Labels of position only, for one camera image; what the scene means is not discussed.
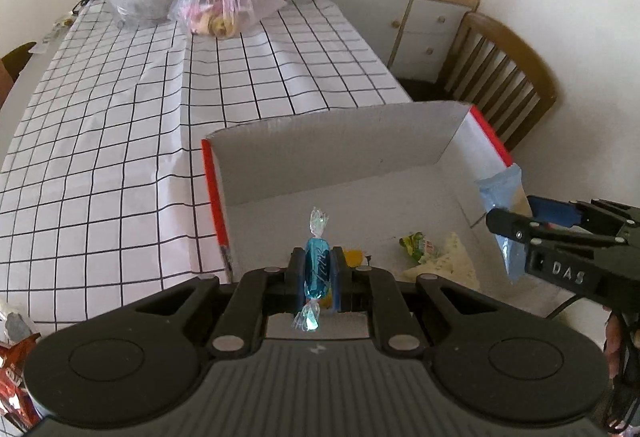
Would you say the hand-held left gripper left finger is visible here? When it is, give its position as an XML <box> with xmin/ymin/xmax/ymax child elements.
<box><xmin>117</xmin><ymin>247</ymin><xmax>307</xmax><ymax>359</ymax></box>

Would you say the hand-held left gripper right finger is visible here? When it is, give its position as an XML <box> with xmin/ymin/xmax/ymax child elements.
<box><xmin>330</xmin><ymin>246</ymin><xmax>511</xmax><ymax>360</ymax></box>

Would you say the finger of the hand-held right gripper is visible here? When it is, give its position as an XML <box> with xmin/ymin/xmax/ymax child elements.
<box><xmin>486</xmin><ymin>208</ymin><xmax>626</xmax><ymax>250</ymax></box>
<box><xmin>527</xmin><ymin>196</ymin><xmax>632</xmax><ymax>230</ymax></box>

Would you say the blue candy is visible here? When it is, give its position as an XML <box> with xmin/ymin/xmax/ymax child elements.
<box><xmin>292</xmin><ymin>207</ymin><xmax>333</xmax><ymax>333</ymax></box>

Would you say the yellow candy packet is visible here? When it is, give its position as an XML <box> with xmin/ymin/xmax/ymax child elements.
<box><xmin>320</xmin><ymin>248</ymin><xmax>370</xmax><ymax>313</ymax></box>

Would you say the light blue cookie packet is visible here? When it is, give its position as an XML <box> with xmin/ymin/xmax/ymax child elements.
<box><xmin>477</xmin><ymin>164</ymin><xmax>525</xmax><ymax>284</ymax></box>

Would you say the pale white snack packet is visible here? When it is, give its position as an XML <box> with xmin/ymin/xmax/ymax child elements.
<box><xmin>402</xmin><ymin>232</ymin><xmax>481</xmax><ymax>290</ymax></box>

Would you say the green snack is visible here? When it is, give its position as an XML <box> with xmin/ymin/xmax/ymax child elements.
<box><xmin>399</xmin><ymin>232</ymin><xmax>441</xmax><ymax>264</ymax></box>

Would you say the red cardboard box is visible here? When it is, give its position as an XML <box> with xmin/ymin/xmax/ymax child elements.
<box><xmin>201</xmin><ymin>101</ymin><xmax>526</xmax><ymax>303</ymax></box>

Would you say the orange red chip bag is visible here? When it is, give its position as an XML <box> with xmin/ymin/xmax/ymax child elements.
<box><xmin>0</xmin><ymin>332</ymin><xmax>42</xmax><ymax>429</ymax></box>

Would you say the person's right hand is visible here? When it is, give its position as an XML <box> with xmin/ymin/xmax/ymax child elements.
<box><xmin>602</xmin><ymin>311</ymin><xmax>630</xmax><ymax>378</ymax></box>

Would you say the wooden slatted chair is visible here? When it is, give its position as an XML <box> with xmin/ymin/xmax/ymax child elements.
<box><xmin>437</xmin><ymin>12</ymin><xmax>558</xmax><ymax>152</ymax></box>

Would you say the white corner cabinet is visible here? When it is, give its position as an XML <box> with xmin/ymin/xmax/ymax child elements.
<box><xmin>290</xmin><ymin>0</ymin><xmax>481</xmax><ymax>82</ymax></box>

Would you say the white power strip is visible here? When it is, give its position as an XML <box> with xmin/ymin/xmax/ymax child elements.
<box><xmin>35</xmin><ymin>14</ymin><xmax>76</xmax><ymax>55</ymax></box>

